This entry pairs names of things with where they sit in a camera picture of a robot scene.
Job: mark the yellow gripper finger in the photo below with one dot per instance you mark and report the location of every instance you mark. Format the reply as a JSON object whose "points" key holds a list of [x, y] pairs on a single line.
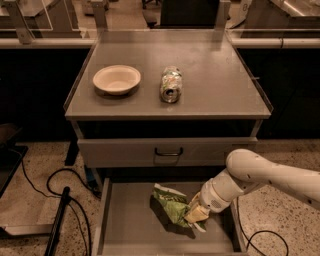
{"points": [[197, 213], [195, 200]]}

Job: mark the black device left edge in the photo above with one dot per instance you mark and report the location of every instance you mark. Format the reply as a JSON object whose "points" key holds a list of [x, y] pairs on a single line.
{"points": [[11, 154]]}

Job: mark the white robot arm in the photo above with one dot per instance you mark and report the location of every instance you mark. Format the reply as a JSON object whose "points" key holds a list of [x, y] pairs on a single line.
{"points": [[246, 171]]}

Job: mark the white paper bowl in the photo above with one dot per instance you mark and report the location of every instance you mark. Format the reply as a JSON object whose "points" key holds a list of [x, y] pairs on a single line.
{"points": [[117, 79]]}

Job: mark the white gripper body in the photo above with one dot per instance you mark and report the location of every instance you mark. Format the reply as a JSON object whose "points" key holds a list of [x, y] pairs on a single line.
{"points": [[211, 197]]}

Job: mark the open middle drawer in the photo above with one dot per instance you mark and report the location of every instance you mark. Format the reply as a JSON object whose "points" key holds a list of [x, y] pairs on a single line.
{"points": [[131, 223]]}

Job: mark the crushed soda can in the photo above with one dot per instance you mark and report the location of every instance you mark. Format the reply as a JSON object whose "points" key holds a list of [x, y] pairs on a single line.
{"points": [[171, 84]]}

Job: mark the black drawer handle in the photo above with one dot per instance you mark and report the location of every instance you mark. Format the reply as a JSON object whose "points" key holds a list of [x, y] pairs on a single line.
{"points": [[169, 154]]}

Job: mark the grey metal drawer cabinet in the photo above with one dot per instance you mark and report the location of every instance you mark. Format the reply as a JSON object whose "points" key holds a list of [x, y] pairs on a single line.
{"points": [[219, 99]]}

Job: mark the closed top drawer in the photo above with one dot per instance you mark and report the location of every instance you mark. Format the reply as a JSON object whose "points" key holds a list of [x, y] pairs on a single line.
{"points": [[139, 152]]}

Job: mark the white horizontal rail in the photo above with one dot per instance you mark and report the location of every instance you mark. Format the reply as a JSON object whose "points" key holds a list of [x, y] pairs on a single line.
{"points": [[246, 43]]}

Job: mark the black bar on floor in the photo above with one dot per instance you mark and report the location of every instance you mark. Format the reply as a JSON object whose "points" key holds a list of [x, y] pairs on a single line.
{"points": [[54, 235]]}

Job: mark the green jalapeno chip bag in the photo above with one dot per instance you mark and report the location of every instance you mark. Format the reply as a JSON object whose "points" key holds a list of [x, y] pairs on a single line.
{"points": [[175, 206]]}

